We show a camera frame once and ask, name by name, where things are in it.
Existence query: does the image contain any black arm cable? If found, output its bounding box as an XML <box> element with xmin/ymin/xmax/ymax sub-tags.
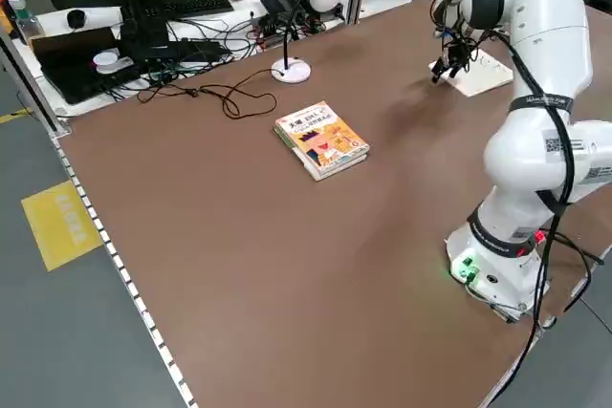
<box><xmin>428</xmin><ymin>0</ymin><xmax>578</xmax><ymax>333</ymax></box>

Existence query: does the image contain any black base cable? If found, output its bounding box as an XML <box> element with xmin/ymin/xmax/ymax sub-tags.
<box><xmin>477</xmin><ymin>230</ymin><xmax>604</xmax><ymax>408</ymax></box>

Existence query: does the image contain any small circuit board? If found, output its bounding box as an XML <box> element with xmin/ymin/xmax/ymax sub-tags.
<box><xmin>255</xmin><ymin>13</ymin><xmax>300</xmax><ymax>50</ymax></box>

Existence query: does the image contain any white segmented edge strip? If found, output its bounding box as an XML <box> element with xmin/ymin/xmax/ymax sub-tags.
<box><xmin>51</xmin><ymin>134</ymin><xmax>200</xmax><ymax>408</ymax></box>

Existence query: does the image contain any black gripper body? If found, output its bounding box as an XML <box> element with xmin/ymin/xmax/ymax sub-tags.
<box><xmin>439</xmin><ymin>38</ymin><xmax>474</xmax><ymax>69</ymax></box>

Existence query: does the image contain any aluminium frame beam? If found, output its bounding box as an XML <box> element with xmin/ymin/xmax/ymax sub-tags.
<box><xmin>0</xmin><ymin>28</ymin><xmax>73</xmax><ymax>138</ymax></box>

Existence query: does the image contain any white round gadget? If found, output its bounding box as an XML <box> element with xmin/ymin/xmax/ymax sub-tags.
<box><xmin>92</xmin><ymin>48</ymin><xmax>136</xmax><ymax>76</ymax></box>

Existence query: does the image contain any black lamp cable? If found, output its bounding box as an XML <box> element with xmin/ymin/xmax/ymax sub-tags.
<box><xmin>138</xmin><ymin>68</ymin><xmax>278</xmax><ymax>119</ymax></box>

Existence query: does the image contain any yellow emergency stop box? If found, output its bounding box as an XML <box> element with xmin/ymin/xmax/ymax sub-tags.
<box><xmin>0</xmin><ymin>0</ymin><xmax>13</xmax><ymax>39</ymax></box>

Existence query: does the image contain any black laptop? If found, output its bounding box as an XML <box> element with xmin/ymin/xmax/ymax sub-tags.
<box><xmin>31</xmin><ymin>25</ymin><xmax>144</xmax><ymax>106</ymax></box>

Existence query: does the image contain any clear bottle white cap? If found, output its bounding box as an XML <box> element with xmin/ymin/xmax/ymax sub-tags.
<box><xmin>7</xmin><ymin>0</ymin><xmax>42</xmax><ymax>42</ymax></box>

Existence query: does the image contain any black keyboard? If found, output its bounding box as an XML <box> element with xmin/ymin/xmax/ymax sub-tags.
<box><xmin>142</xmin><ymin>0</ymin><xmax>236</xmax><ymax>21</ymax></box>

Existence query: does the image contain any white desk lamp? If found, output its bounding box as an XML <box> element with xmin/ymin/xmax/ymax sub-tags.
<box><xmin>270</xmin><ymin>0</ymin><xmax>344</xmax><ymax>84</ymax></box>

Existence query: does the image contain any orange illustrated book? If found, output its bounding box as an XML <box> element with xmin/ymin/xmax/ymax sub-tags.
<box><xmin>273</xmin><ymin>100</ymin><xmax>371</xmax><ymax>183</ymax></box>

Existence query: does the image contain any white lined notebook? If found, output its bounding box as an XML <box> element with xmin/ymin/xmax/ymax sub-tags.
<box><xmin>427</xmin><ymin>48</ymin><xmax>515</xmax><ymax>97</ymax></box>

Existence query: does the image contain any yellow floor sticker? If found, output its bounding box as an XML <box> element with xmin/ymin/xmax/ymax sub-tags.
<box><xmin>20</xmin><ymin>180</ymin><xmax>104</xmax><ymax>272</ymax></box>

